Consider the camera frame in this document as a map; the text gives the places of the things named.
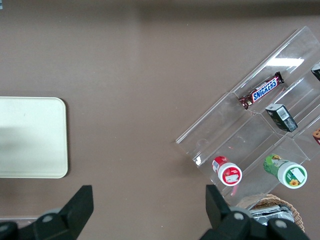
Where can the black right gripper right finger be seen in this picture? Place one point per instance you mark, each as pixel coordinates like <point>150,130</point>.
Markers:
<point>222,215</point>

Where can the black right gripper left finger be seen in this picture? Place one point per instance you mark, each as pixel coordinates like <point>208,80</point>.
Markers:
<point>75,215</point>

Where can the silver foil wrapped sandwich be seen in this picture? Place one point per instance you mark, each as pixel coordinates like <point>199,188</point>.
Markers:
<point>267,212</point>

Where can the woven wicker basket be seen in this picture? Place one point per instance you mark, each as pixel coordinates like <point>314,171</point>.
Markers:
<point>287,202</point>

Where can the cream plastic tray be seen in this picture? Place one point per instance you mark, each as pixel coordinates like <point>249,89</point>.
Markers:
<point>30,137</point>

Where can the red white-capped bottle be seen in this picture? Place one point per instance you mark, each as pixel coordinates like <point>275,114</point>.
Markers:
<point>226,171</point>

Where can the green white-capped bottle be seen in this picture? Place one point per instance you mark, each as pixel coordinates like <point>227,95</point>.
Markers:
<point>285,170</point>

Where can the clear acrylic display shelf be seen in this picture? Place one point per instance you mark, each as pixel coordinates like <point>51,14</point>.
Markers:
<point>252,130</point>

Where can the small black barcode box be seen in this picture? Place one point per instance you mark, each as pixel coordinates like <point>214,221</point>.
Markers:
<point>282,117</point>

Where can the red brown snack packet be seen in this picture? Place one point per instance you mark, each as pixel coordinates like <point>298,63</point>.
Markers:
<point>317,135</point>

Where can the Snickers chocolate bar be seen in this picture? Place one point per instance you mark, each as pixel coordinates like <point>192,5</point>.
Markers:
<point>262,91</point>

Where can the black box with white edge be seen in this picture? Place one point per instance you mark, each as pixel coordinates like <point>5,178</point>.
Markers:
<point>317,71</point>

